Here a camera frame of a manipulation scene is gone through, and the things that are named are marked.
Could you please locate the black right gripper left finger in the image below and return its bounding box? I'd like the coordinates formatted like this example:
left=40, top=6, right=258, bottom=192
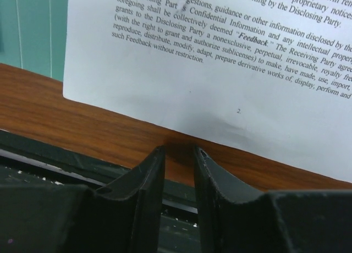
left=1, top=146, right=166, bottom=252

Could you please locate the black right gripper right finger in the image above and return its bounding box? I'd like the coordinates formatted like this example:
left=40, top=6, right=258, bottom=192
left=194, top=147, right=351, bottom=252

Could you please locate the teal paper folder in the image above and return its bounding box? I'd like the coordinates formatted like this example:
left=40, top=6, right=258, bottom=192
left=0, top=0, right=190, bottom=83

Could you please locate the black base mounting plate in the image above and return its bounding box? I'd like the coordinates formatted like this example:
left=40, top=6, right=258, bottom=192
left=1, top=130, right=201, bottom=252

